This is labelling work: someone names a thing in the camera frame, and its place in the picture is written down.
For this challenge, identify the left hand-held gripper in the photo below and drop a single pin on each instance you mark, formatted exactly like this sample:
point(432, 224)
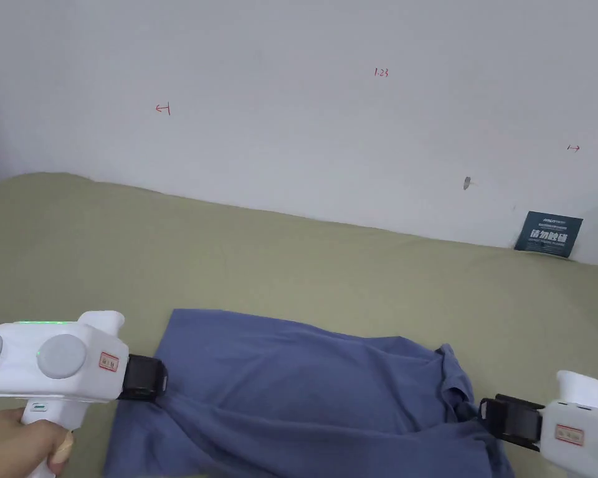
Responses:
point(55, 358)

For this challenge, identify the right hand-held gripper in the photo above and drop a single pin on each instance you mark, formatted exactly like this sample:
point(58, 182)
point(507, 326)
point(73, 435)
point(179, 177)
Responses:
point(578, 433)

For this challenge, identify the blue shirt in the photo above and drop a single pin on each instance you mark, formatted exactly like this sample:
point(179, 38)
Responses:
point(289, 398)

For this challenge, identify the person's left hand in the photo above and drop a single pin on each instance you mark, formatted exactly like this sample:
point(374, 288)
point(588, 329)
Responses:
point(15, 443)

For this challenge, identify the dark sign card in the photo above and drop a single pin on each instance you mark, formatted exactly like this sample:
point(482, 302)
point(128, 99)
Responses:
point(548, 235)

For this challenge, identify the bed with pale green sheet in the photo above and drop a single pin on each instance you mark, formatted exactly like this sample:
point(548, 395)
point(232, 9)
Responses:
point(229, 259)

